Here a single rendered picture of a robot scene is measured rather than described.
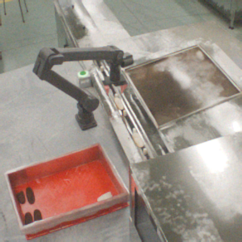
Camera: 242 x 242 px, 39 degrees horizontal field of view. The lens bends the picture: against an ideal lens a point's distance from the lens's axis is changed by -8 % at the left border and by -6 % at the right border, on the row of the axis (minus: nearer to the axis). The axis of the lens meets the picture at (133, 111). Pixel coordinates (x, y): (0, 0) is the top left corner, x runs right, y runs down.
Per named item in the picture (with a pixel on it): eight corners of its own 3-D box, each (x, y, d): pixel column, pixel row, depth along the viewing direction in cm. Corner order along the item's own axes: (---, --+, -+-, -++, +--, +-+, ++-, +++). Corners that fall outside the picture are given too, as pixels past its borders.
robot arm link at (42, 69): (24, 68, 151) (33, 78, 145) (43, 43, 151) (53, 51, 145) (81, 104, 187) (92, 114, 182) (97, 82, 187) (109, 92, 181)
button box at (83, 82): (77, 86, 216) (75, 71, 209) (89, 83, 218) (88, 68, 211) (80, 94, 211) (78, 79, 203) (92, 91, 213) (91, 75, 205)
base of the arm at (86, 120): (74, 116, 191) (82, 131, 183) (72, 104, 186) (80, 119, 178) (89, 111, 194) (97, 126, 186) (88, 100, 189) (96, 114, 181)
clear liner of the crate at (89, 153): (7, 184, 155) (1, 171, 149) (102, 154, 171) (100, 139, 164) (25, 243, 133) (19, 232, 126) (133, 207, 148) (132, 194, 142)
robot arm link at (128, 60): (106, 46, 177) (117, 53, 172) (125, 40, 183) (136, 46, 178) (106, 67, 184) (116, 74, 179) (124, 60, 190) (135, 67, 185)
